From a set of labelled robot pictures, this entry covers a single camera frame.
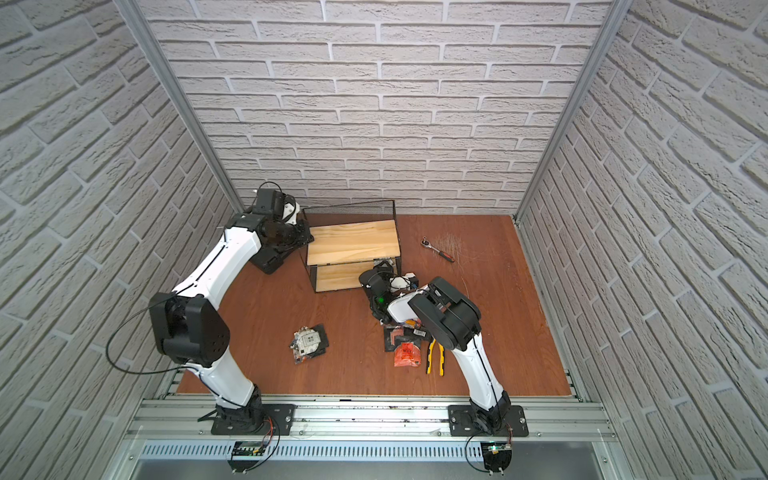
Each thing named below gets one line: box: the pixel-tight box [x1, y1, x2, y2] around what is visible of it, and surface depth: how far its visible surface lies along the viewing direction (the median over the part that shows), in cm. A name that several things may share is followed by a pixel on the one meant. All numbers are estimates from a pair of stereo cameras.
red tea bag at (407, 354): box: [393, 342, 421, 367], surface depth 85 cm
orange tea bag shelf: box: [289, 323, 329, 364], surface depth 87 cm
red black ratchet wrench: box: [420, 236, 455, 263], surface depth 111 cm
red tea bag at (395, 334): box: [384, 325, 430, 352], surface depth 89 cm
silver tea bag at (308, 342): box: [289, 324, 329, 364], surface depth 87 cm
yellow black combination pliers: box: [426, 337, 445, 377], surface depth 85 cm
